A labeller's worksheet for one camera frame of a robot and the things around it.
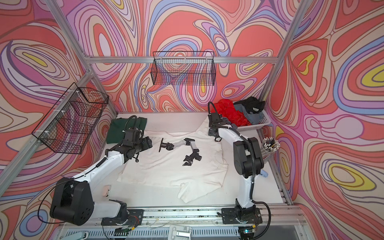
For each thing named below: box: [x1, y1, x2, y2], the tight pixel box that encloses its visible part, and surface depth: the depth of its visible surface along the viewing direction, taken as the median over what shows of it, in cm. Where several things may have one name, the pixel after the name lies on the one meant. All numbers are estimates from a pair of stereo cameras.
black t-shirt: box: [233, 96, 266, 114], surface depth 113 cm
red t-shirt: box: [213, 99, 252, 127], surface depth 113 cm
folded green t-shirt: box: [106, 117, 147, 144], surface depth 109 cm
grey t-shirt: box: [234, 104, 263, 125], surface depth 109 cm
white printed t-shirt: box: [116, 117, 229, 203], surface depth 93 cm
